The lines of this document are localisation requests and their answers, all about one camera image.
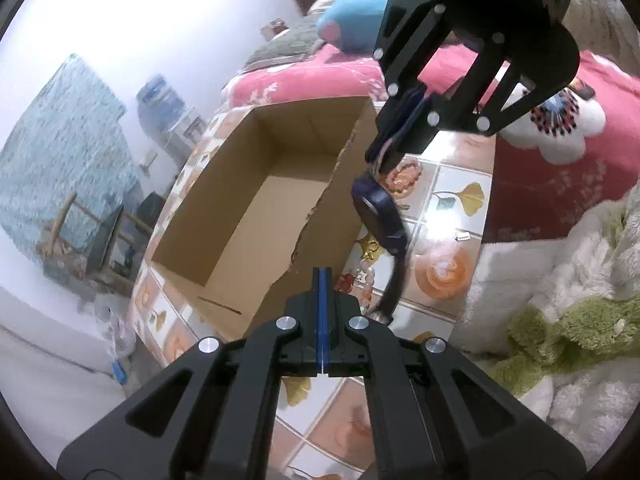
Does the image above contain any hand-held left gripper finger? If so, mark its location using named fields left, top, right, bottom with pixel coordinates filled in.
left=325, top=267, right=583, bottom=480
left=57, top=267, right=325, bottom=480

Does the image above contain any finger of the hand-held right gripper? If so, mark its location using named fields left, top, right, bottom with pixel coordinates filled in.
left=367, top=0, right=447, bottom=162
left=385, top=40, right=571, bottom=171

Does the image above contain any multicolour beaded bracelet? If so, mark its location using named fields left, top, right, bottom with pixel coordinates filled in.
left=334, top=267, right=375, bottom=308

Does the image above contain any cardboard box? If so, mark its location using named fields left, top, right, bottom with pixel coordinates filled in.
left=149, top=94, right=388, bottom=341

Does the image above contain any dark purple smartwatch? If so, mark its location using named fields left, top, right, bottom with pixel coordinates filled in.
left=351, top=87, right=426, bottom=323

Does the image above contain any person's right forearm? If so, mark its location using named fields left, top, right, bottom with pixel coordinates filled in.
left=552, top=0, right=640, bottom=68

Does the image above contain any blue plush pillow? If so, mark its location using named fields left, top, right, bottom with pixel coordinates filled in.
left=315, top=0, right=416, bottom=53

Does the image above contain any grey green pillow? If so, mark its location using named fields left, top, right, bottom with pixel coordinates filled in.
left=245, top=12, right=331, bottom=68

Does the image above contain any pink floral blanket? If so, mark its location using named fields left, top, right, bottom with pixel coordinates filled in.
left=222, top=42, right=640, bottom=246

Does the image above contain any black bin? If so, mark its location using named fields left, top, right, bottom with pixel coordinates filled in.
left=137, top=192, right=166, bottom=231

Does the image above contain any clear plastic bag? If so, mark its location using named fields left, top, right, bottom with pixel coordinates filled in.
left=92, top=290, right=138, bottom=361

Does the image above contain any white green fluffy clothing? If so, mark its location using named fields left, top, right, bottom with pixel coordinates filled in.
left=452, top=187, right=640, bottom=461

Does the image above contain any white water dispenser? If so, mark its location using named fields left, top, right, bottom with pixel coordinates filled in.
left=165, top=107, right=206, bottom=161

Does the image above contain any wooden chair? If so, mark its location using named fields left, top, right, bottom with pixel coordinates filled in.
left=37, top=192, right=151, bottom=281

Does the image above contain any blue water bottle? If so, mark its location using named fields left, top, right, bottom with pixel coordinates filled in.
left=136, top=74, right=186, bottom=133

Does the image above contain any teal floral hanging cloth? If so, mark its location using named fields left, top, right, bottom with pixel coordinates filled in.
left=0, top=52, right=143, bottom=266

